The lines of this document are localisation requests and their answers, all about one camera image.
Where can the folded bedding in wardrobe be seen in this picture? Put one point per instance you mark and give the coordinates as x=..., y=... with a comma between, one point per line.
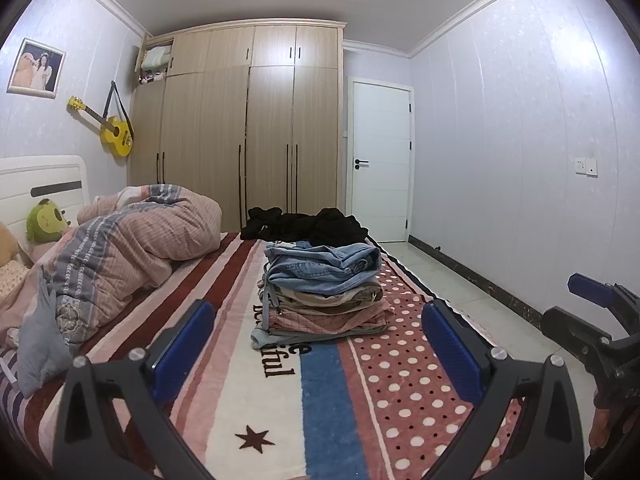
x=155, y=60

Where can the pink folded garment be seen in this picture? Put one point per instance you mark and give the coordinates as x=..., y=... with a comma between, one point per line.
x=330, y=321

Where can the wooden wardrobe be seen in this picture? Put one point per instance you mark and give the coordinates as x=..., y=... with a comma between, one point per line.
x=270, y=135

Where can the pile of black clothes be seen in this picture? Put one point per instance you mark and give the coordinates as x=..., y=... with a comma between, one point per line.
x=310, y=225

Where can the floral pink pillow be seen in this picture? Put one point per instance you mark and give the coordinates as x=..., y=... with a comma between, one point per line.
x=12, y=280

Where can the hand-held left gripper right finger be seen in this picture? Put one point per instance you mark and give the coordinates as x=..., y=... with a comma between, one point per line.
x=452, y=355

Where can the striped printed blanket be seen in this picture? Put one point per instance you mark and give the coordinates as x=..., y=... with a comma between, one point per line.
x=320, y=400

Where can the framed wall picture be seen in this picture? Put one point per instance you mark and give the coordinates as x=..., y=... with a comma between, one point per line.
x=36, y=66

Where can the white bed headboard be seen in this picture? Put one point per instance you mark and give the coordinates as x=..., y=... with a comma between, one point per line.
x=40, y=170

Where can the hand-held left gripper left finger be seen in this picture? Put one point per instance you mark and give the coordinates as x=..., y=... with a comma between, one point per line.
x=184, y=355

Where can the white door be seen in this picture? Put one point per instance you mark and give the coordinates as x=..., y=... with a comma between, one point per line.
x=380, y=120

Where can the green plush toy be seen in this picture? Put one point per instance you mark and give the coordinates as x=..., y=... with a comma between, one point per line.
x=46, y=220

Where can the white wall switch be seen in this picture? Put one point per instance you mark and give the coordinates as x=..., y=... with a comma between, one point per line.
x=586, y=167

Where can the light blue denim pants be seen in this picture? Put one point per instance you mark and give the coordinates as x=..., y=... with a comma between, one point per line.
x=320, y=270

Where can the yellow guitar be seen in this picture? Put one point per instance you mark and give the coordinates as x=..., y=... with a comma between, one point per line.
x=116, y=137

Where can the pink striped quilt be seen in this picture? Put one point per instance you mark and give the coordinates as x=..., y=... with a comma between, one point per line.
x=150, y=230

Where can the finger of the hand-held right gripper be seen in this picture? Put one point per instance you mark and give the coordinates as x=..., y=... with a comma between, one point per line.
x=590, y=290
x=570, y=327

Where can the tan plush toy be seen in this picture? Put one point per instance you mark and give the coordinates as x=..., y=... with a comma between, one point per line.
x=7, y=245

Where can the person's right hand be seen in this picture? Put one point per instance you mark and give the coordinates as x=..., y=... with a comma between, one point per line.
x=605, y=427

